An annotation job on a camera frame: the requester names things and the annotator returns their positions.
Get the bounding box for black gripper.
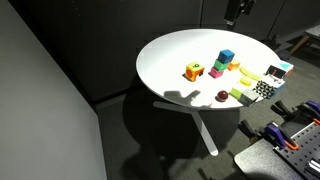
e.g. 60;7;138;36
223;0;257;26

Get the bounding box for orange block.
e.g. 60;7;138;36
227;59;241;72

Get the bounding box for blue block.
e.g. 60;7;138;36
217;49;236;64

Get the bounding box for pink block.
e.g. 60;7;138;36
208;66;225;79

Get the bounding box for grey white block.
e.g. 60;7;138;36
240;89;260;107

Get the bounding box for yellow banana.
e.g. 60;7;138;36
239;66;263;82

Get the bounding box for orange number cube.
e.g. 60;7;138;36
185;61;206;82

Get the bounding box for wooden leg side table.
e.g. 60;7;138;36
289;24;320;56

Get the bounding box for white cube with teal triangle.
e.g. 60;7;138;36
265;61;295;80

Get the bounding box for white cube with black print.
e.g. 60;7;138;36
253;74;286;100

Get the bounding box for dark red ball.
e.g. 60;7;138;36
216;90;230;102

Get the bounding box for white table leg base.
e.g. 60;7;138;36
153;100;220;157

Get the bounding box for purple clamp with orange trigger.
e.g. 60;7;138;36
263;121;300;151
297;100;320;126

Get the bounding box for grey metal plate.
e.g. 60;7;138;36
234;138;301;180

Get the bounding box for black perforated board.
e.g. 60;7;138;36
273;121;320;180

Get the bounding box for black clamp handle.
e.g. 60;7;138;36
270;99;295;118
238;119;265;142

